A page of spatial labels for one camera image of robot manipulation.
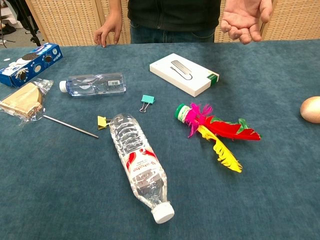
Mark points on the person's left hand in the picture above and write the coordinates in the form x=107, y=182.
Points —
x=246, y=18

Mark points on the colourful feather shuttlecock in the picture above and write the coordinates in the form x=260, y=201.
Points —
x=212, y=127

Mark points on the person's right forearm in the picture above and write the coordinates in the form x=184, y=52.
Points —
x=115, y=11

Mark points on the wicker folding screen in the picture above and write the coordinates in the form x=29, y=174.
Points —
x=67, y=20

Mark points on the black tripod stand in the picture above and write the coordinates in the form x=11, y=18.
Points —
x=28, y=22

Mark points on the thin metal rod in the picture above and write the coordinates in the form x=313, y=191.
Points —
x=71, y=126

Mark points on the coffee filters in plastic bag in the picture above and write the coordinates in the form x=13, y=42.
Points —
x=23, y=100

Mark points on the square clear water bottle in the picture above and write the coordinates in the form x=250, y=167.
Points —
x=95, y=84

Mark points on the yellow binder clip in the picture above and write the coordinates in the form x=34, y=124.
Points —
x=102, y=122

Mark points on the round bottle with red label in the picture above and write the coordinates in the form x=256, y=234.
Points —
x=138, y=160

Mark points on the person's right hand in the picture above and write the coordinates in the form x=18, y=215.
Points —
x=108, y=30

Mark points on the teal table cloth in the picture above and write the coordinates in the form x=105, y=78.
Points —
x=75, y=187

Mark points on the white electronics box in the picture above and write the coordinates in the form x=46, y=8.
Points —
x=183, y=73

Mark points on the beige egg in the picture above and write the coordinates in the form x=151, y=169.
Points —
x=311, y=110

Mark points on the teal binder clip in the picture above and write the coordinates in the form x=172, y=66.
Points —
x=147, y=101

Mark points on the blue Oreo cookie box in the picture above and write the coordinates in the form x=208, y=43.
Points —
x=30, y=64

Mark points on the person's torso in black shirt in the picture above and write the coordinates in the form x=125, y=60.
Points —
x=172, y=20

